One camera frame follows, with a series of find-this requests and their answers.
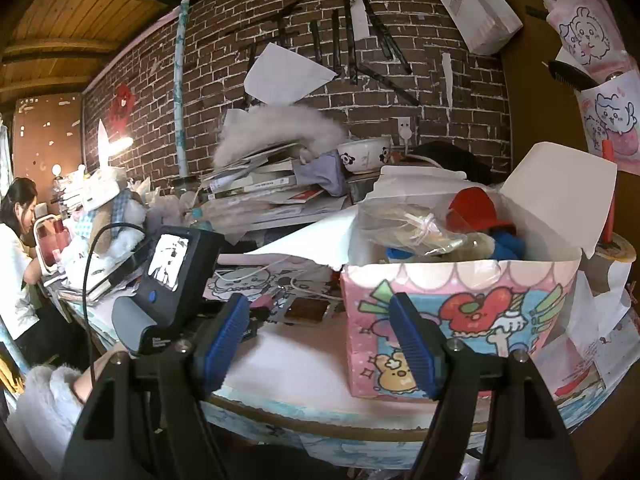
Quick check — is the cartoon printed sheet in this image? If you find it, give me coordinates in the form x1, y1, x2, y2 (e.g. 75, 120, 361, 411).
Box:
207, 265, 301, 307

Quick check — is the grey fluffy fur piece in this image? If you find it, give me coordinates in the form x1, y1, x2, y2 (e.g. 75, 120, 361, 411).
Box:
214, 104, 348, 166

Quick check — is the stack of books and papers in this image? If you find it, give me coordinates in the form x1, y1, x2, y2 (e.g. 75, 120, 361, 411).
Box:
200, 142, 351, 228

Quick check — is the white wall socket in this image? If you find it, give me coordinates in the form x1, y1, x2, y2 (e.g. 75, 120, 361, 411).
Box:
395, 116, 418, 143

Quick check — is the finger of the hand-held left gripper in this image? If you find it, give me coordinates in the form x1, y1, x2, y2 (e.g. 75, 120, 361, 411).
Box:
242, 308, 271, 342

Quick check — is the cartoon wall organizer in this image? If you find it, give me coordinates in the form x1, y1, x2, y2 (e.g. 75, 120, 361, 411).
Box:
520, 0, 640, 176

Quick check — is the clear plastic bag with ribbon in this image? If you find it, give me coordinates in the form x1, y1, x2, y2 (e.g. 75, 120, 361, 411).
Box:
357, 200, 496, 263

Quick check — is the white printed paper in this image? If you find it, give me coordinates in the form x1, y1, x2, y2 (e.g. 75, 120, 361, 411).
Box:
535, 260, 637, 402

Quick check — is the pink striped paper bag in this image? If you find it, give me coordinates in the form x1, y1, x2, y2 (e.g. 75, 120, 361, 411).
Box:
434, 0, 523, 56

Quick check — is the black comb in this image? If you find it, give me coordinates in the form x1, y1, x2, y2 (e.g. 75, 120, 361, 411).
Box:
547, 60, 598, 92

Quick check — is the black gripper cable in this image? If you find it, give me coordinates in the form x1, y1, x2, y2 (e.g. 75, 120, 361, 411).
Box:
81, 223, 151, 391

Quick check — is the black cloth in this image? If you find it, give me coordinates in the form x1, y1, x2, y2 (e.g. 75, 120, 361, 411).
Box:
412, 141, 501, 186

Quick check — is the brown wallet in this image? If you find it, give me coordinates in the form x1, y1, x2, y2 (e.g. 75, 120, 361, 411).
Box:
287, 297, 331, 322

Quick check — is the white paper sheet on wall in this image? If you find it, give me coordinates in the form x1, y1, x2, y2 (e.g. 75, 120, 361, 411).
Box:
244, 42, 338, 106

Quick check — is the purple cloth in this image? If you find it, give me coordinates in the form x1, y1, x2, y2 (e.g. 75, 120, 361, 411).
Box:
295, 150, 351, 197

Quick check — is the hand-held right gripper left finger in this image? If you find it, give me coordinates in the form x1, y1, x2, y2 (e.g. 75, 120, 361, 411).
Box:
60, 294, 251, 480

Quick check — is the lit desk lamp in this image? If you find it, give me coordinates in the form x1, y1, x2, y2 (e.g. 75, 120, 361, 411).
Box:
97, 119, 134, 167

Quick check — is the brown pinboard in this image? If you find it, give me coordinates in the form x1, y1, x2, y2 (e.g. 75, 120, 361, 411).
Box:
12, 92, 83, 186

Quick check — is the red wall ornament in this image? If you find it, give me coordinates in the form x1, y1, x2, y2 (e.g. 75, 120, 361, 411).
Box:
110, 85, 136, 121

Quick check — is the white paper strip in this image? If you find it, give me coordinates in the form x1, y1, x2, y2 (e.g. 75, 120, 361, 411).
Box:
440, 52, 454, 109

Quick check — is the pink cartoon paper box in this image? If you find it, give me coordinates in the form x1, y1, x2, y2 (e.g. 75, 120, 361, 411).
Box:
250, 142, 618, 401

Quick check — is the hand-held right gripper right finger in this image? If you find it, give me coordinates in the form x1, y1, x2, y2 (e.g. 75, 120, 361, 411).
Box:
389, 292, 581, 480

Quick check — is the rolled poster tube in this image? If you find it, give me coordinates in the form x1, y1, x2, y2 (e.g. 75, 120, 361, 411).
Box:
174, 0, 191, 178

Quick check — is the brown and white gingham plush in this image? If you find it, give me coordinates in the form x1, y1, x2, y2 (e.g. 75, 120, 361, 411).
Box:
65, 167, 151, 281

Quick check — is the person's left forearm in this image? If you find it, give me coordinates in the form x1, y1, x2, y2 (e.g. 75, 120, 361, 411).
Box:
7, 355, 108, 466

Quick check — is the red stick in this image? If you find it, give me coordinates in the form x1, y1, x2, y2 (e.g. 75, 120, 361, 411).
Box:
602, 140, 617, 243

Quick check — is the white panda bowl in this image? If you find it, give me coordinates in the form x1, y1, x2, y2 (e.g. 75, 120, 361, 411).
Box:
336, 135, 392, 175

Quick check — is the teddy bear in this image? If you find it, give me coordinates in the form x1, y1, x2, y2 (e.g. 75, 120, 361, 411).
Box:
387, 187, 526, 263

